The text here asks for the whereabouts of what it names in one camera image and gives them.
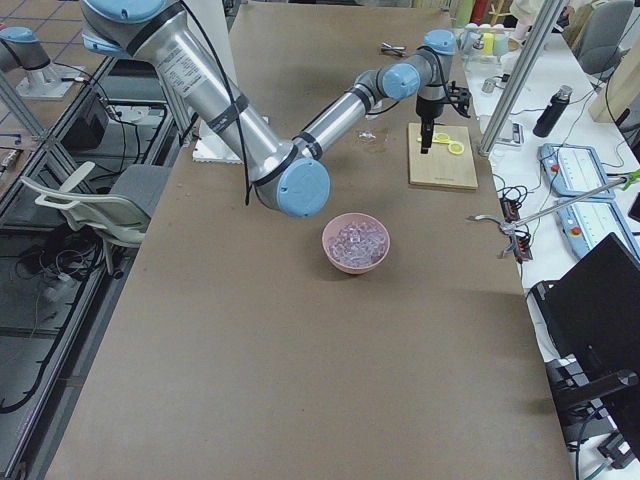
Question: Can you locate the bamboo cutting board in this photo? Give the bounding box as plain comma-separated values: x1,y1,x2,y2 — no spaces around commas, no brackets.
407,123,478,190

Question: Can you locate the pink cup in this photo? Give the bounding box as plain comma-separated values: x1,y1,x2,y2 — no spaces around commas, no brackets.
508,19,531,51

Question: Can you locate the yellow cup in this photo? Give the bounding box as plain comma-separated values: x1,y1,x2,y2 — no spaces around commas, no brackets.
480,32,495,56

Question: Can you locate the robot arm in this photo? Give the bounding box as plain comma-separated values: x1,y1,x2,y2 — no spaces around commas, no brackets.
81,1,468,217

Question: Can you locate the pile of clear ice cubes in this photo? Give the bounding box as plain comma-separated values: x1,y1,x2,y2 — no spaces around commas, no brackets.
328,220,388,268

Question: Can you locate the aluminium frame post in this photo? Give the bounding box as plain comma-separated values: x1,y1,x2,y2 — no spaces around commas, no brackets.
478,0,566,158

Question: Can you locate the steel cocktail jigger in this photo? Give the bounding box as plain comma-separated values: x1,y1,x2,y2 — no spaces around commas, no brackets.
380,42,406,56

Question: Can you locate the pink bowl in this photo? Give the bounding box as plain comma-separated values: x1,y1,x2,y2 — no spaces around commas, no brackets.
321,212,390,275

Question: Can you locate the grey office chair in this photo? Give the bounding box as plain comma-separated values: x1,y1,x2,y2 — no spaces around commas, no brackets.
575,1,637,76

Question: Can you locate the clear wine glass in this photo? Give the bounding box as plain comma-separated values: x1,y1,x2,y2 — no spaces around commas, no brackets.
357,130,377,143

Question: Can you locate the black monitor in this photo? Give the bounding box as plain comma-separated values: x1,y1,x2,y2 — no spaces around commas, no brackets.
532,233,639,378

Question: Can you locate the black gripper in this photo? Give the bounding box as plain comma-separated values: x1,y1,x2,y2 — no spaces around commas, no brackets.
416,97,445,154

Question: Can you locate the metal reacher grabber tool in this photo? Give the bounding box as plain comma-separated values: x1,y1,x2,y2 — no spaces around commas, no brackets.
468,175,625,258

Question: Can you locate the mint green cup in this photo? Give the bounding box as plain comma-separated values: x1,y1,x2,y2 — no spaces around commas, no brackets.
492,32,509,59

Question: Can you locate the black insulated bottle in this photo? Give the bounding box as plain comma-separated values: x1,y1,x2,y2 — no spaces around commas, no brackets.
533,85,573,138

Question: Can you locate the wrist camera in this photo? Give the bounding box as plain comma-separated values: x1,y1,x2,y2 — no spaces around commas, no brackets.
446,81,471,118

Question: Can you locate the light blue cup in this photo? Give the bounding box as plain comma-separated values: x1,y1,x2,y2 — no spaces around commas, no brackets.
459,23,482,55

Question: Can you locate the upper teach pendant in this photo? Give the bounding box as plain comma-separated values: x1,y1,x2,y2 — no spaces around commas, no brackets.
538,143,609,197

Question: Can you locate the lemon slice far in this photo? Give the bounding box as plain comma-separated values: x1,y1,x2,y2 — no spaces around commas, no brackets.
448,142,465,155

